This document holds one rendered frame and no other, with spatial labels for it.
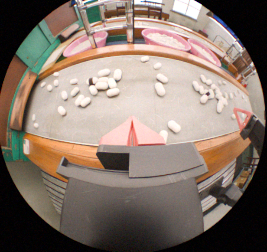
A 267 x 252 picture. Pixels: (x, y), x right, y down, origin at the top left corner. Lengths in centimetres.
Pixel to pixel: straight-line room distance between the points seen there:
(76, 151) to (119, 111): 15
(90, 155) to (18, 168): 141
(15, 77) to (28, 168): 123
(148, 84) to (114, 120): 13
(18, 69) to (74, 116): 49
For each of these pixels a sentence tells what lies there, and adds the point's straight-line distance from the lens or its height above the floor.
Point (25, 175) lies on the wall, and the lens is 159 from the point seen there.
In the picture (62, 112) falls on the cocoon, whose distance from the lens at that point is 27.
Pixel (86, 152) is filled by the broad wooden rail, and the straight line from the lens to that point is 21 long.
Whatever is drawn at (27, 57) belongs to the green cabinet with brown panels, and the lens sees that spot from 65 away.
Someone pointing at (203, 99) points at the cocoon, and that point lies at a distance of 29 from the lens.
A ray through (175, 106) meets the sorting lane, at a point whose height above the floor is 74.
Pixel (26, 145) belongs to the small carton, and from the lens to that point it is 47.
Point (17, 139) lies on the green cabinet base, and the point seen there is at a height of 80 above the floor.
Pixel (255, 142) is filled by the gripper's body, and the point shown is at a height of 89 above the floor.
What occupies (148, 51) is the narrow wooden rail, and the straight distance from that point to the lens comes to 34.
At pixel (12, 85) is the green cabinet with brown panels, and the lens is 60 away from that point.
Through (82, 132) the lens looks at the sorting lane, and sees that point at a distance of 23.
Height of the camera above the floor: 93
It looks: 77 degrees down
